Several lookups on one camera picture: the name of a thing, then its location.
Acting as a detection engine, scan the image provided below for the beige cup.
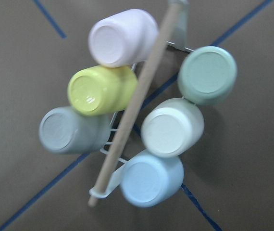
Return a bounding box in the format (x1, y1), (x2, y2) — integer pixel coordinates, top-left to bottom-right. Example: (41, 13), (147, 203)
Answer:
(141, 98), (204, 158)

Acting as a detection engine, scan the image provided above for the yellow cup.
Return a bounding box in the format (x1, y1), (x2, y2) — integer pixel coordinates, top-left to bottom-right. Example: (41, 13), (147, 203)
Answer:
(67, 65), (138, 116)

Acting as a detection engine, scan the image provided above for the blue cup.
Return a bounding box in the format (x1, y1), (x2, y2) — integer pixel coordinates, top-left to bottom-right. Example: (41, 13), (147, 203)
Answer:
(120, 150), (184, 207)

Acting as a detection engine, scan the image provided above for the grey cup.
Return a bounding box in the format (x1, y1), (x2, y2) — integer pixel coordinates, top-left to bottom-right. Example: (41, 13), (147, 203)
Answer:
(38, 106), (111, 154)

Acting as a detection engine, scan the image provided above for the green cup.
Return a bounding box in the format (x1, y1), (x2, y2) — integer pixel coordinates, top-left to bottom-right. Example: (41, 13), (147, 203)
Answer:
(177, 46), (237, 105)

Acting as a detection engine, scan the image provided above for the pink cup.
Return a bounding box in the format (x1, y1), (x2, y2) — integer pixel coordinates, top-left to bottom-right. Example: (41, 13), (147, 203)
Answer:
(88, 9), (159, 67)

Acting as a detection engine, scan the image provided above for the white wire cup rack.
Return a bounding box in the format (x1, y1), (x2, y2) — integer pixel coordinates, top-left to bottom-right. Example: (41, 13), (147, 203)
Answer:
(89, 0), (193, 201)

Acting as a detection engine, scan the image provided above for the wooden rack handle rod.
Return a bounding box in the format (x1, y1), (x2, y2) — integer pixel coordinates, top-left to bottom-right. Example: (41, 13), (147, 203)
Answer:
(87, 4), (180, 207)

